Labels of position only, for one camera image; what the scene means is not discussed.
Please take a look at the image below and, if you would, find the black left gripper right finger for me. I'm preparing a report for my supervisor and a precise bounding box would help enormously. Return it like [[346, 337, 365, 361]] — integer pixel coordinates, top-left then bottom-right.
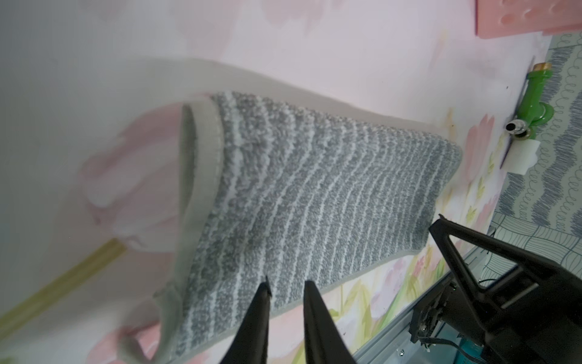
[[303, 281, 356, 364]]

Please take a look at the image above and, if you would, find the pink perforated plastic basket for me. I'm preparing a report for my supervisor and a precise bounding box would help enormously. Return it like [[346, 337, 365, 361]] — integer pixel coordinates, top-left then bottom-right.
[[476, 0, 581, 39]]

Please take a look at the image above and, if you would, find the aluminium front rail frame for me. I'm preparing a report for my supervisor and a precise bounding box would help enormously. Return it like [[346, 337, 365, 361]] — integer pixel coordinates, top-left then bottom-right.
[[336, 244, 485, 363]]

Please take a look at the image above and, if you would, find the grey striped square dishcloth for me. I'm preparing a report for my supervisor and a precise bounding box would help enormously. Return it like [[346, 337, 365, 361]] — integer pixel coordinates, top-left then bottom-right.
[[118, 91, 463, 363]]

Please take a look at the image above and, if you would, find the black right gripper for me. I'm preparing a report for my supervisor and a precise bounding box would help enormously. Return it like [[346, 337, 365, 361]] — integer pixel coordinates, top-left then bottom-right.
[[429, 216, 581, 363]]

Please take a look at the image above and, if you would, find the green brass hose fitting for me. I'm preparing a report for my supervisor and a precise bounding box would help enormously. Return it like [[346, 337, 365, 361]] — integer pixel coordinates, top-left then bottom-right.
[[505, 62, 555, 140]]

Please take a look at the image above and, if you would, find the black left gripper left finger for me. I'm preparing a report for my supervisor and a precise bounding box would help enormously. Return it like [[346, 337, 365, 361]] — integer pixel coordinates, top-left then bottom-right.
[[221, 277, 272, 364]]

